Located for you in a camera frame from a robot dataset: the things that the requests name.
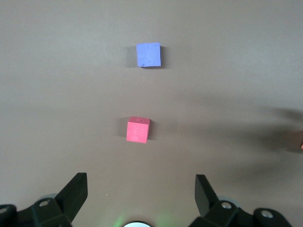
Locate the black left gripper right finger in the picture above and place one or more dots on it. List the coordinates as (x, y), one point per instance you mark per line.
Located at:
(203, 196)

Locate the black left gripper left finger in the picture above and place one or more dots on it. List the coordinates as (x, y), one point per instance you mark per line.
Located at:
(73, 196)

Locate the purple foam block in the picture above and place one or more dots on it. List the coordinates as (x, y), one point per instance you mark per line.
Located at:
(148, 55)

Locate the brown table mat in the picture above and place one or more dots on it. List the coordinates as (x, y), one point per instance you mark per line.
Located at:
(71, 71)

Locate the red foam block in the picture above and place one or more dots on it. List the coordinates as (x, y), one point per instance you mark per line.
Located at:
(137, 132)

